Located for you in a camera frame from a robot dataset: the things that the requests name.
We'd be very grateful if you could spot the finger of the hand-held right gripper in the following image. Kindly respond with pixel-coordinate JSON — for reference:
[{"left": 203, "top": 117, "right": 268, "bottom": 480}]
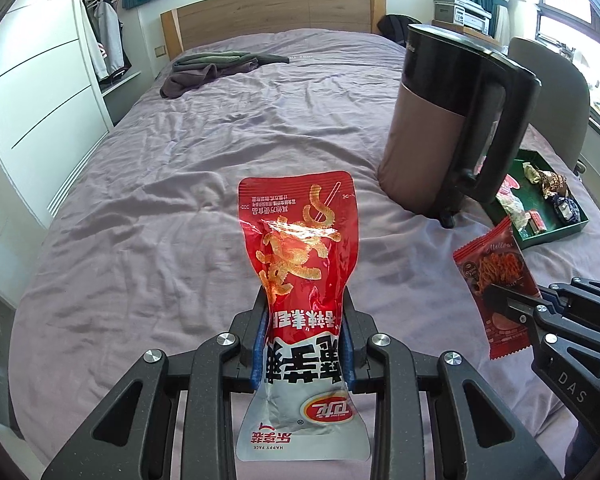
[
  {"left": 547, "top": 276, "right": 600, "bottom": 311},
  {"left": 482, "top": 282, "right": 600, "bottom": 341}
]

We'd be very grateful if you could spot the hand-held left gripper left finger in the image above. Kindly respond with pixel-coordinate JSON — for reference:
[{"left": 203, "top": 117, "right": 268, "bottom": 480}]
[{"left": 40, "top": 285, "right": 271, "bottom": 480}]

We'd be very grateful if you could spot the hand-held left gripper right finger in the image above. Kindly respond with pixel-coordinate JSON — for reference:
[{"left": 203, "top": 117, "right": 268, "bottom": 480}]
[{"left": 341, "top": 285, "right": 556, "bottom": 480}]

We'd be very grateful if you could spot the dark red square snack packet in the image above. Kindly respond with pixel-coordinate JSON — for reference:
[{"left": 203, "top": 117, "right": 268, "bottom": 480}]
[{"left": 453, "top": 216, "right": 543, "bottom": 360}]

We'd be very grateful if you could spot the green tray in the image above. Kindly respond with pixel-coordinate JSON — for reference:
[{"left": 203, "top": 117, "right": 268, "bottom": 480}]
[{"left": 482, "top": 149, "right": 590, "bottom": 251}]

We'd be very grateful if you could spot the blue and white snack packet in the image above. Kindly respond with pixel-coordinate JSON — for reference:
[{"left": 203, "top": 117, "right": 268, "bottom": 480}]
[{"left": 550, "top": 195, "right": 581, "bottom": 223}]

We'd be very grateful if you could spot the pastel marshmallow packet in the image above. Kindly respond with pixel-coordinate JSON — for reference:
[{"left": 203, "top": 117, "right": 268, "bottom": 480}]
[{"left": 495, "top": 192, "right": 531, "bottom": 233}]

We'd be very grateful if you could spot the red and white snack packet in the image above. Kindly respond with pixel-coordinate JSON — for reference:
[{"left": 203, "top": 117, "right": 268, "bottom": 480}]
[{"left": 236, "top": 171, "right": 372, "bottom": 462}]

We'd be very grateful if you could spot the brown snack packet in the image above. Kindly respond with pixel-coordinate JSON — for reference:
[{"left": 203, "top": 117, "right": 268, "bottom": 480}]
[{"left": 537, "top": 170, "right": 570, "bottom": 197}]

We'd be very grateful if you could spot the pink cartoon character packet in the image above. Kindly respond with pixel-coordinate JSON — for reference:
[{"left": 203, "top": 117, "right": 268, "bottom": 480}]
[{"left": 497, "top": 175, "right": 524, "bottom": 197}]

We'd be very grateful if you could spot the black and brown kettle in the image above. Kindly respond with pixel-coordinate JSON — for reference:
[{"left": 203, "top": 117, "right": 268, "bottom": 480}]
[{"left": 378, "top": 22, "right": 542, "bottom": 228}]

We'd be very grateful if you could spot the grey chair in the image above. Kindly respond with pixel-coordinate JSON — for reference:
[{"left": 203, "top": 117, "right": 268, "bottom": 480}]
[{"left": 507, "top": 36, "right": 592, "bottom": 171}]

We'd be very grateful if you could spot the wooden nightstand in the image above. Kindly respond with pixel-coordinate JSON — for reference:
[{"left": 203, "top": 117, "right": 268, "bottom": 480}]
[{"left": 480, "top": 32, "right": 511, "bottom": 56}]

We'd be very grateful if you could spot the mauve cloth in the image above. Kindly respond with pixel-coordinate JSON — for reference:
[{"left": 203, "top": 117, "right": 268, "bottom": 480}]
[{"left": 160, "top": 62, "right": 260, "bottom": 100}]

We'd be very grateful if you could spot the grey printer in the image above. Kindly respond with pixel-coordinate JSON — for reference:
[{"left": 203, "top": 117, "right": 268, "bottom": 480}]
[{"left": 432, "top": 0, "right": 493, "bottom": 35}]

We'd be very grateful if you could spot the grey green cloth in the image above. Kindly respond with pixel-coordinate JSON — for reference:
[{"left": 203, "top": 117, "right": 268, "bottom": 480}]
[{"left": 172, "top": 51, "right": 291, "bottom": 73}]

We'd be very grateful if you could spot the black backpack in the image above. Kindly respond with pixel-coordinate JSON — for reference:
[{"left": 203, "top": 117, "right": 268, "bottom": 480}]
[{"left": 376, "top": 14, "right": 423, "bottom": 43}]

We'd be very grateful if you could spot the wooden headboard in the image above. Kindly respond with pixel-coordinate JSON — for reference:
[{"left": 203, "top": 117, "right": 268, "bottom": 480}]
[{"left": 160, "top": 0, "right": 387, "bottom": 66}]

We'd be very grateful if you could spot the grey hanging shirt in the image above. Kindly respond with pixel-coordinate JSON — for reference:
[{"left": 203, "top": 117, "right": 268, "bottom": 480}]
[{"left": 97, "top": 0, "right": 132, "bottom": 77}]

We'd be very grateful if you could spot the white wardrobe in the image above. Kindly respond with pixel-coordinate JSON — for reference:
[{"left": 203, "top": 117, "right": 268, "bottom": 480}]
[{"left": 0, "top": 0, "right": 146, "bottom": 231}]

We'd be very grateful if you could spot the white hanging jacket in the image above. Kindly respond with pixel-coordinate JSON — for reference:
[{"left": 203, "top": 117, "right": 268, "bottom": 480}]
[{"left": 80, "top": 0, "right": 108, "bottom": 81}]

